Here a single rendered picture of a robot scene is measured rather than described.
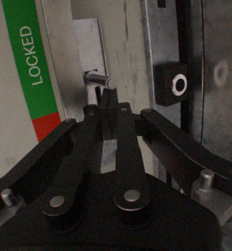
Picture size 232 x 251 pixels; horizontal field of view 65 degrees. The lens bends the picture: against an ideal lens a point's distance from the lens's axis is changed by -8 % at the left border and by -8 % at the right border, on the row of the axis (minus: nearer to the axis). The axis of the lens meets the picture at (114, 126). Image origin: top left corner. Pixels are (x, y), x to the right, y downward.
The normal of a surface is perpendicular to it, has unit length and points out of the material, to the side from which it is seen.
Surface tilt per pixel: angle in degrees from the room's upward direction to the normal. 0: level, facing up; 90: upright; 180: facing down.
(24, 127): 90
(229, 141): 0
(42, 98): 90
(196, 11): 0
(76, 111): 90
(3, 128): 90
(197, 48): 0
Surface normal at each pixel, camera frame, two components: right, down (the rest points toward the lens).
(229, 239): -0.14, -0.90
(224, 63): -0.86, 0.31
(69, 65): 0.49, 0.30
